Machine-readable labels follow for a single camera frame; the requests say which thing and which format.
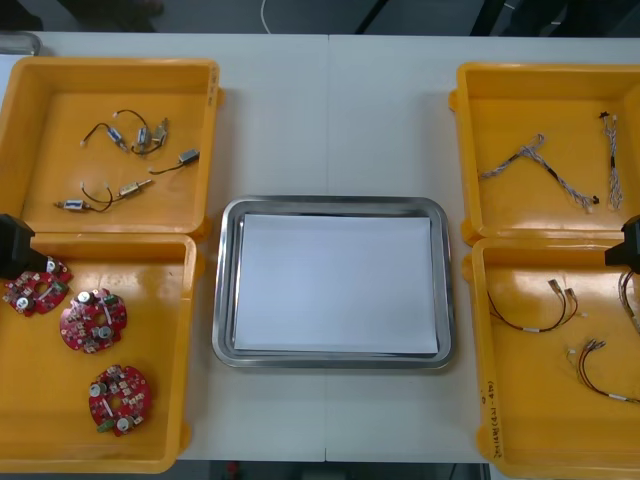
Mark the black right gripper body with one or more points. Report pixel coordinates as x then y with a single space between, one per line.
633 245

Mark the white paper sheet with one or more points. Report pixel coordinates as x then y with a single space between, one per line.
335 285

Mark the black furniture leg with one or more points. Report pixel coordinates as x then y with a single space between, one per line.
375 15

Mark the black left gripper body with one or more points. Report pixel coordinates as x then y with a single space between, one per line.
14 247

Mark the grey metal tray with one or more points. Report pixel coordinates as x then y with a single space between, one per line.
20 45

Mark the grey metal solenoid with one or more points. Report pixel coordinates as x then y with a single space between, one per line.
189 156

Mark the yellow-orange plastic bin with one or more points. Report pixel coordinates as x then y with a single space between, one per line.
530 400
125 100
525 115
150 280

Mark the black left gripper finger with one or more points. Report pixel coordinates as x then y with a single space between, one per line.
41 259
40 267

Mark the round red circuit board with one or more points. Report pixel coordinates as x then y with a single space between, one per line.
37 295
127 395
82 325

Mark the steel tray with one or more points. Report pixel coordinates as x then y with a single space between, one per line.
222 280

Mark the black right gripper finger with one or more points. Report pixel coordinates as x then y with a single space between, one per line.
616 263
616 253

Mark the blue label metal solenoid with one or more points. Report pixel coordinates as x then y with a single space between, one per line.
72 205
115 134

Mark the brass metal solenoid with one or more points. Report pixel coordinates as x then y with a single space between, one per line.
161 131
131 189

